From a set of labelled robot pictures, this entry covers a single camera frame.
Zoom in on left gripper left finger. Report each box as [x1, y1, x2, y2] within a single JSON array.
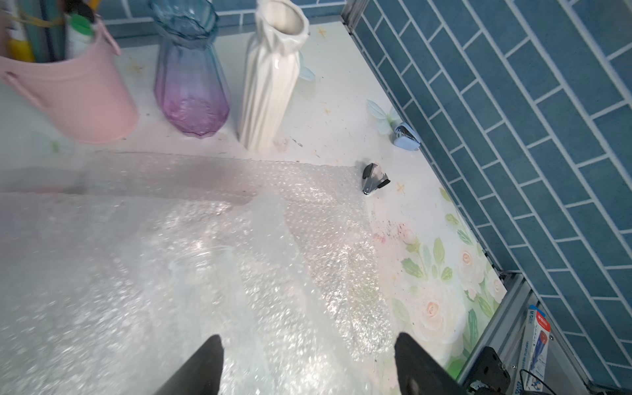
[[156, 334, 225, 395]]

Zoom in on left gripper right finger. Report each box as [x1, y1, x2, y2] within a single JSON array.
[[394, 332, 466, 395]]

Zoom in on clear wide glass vase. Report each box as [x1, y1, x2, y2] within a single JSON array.
[[169, 246, 275, 394]]

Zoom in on clear bubble wrap sheet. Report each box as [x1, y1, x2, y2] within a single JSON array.
[[82, 151, 393, 360], [1, 193, 368, 394]]

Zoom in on purple vase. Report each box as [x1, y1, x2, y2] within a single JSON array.
[[148, 1, 230, 138]]

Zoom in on cream ribbed cylinder vase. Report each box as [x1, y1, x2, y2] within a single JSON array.
[[238, 1, 309, 153]]

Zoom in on white red blue box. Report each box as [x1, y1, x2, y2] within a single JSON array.
[[513, 304, 551, 394]]

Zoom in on small black metal clip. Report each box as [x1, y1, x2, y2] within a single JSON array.
[[362, 163, 390, 195]]

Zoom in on small blue white object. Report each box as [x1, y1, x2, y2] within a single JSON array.
[[392, 123, 421, 151]]

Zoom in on pink pen cup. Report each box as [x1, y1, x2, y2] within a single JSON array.
[[1, 18, 140, 144]]

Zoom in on pens in cup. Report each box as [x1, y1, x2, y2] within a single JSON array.
[[1, 0, 100, 64]]

